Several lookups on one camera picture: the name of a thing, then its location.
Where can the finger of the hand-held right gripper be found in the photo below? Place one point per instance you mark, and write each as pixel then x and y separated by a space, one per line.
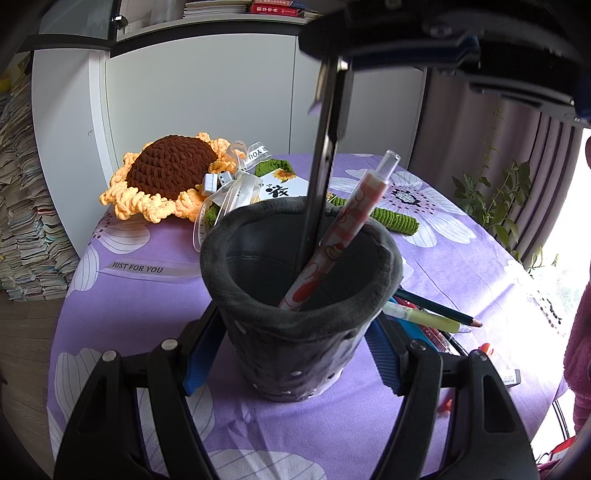
pixel 392 41
pixel 508 85

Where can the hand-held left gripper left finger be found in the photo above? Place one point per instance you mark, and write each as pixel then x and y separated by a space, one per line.
pixel 201 360

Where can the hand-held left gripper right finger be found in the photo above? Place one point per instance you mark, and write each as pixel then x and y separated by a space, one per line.
pixel 383 364

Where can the pale green highlighter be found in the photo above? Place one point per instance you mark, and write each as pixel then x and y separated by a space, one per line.
pixel 425 318

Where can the dark teal pencil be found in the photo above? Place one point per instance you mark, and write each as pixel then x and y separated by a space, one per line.
pixel 438 311

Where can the grey felt pen holder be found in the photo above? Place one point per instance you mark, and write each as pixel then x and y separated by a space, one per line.
pixel 286 355

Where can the slim black pen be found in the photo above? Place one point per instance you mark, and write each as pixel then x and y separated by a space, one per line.
pixel 323 152

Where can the orange patterned pen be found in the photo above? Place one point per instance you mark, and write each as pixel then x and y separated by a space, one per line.
pixel 351 221

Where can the grey purple curtain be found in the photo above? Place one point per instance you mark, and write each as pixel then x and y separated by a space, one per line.
pixel 461 124

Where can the small orange item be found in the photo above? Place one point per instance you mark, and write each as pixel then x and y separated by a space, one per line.
pixel 446 406

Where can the purple floral tablecloth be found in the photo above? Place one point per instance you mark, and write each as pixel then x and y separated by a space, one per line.
pixel 138 314

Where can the green potted plant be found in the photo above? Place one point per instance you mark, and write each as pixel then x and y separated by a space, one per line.
pixel 498 198

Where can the red book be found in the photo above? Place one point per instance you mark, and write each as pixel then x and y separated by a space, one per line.
pixel 274 8

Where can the white eraser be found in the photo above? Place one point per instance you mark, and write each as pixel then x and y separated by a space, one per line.
pixel 511 378

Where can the green crochet stem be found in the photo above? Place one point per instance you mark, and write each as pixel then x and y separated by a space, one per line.
pixel 397 221

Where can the white printed ribbon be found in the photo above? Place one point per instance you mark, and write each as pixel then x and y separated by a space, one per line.
pixel 240 189

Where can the row of shelf books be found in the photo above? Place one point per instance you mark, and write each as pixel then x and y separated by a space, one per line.
pixel 217 7

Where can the white sunflower card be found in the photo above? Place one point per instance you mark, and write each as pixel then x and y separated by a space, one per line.
pixel 281 187

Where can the person's pink clothing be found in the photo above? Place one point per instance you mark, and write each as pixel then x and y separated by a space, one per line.
pixel 579 360

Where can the crochet sunflower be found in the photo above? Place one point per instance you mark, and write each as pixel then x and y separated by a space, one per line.
pixel 166 166

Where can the white cabinet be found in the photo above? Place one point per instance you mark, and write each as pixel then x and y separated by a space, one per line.
pixel 194 92

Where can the pile of stacked books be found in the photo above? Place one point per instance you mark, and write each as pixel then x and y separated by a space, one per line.
pixel 27 230

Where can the glass cabinet door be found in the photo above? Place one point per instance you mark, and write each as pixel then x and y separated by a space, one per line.
pixel 78 23

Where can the yellow plush toy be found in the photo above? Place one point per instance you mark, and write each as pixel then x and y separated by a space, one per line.
pixel 3 84

